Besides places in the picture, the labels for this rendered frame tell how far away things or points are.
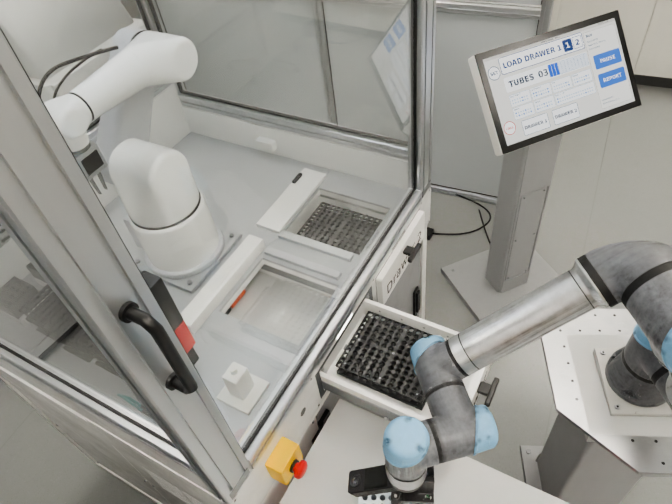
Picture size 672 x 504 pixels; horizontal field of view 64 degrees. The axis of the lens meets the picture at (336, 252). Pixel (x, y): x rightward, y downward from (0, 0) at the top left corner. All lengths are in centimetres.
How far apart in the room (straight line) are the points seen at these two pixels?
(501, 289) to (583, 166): 108
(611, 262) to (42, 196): 79
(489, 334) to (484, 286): 158
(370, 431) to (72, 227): 96
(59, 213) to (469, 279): 218
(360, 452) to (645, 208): 222
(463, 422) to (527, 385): 140
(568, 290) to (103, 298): 70
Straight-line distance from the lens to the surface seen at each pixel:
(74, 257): 61
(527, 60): 184
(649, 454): 147
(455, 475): 135
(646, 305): 93
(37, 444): 265
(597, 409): 148
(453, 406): 98
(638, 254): 95
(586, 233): 295
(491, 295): 254
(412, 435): 94
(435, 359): 101
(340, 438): 138
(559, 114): 187
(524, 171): 205
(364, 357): 132
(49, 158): 57
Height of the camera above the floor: 202
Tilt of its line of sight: 47 degrees down
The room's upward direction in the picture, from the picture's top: 9 degrees counter-clockwise
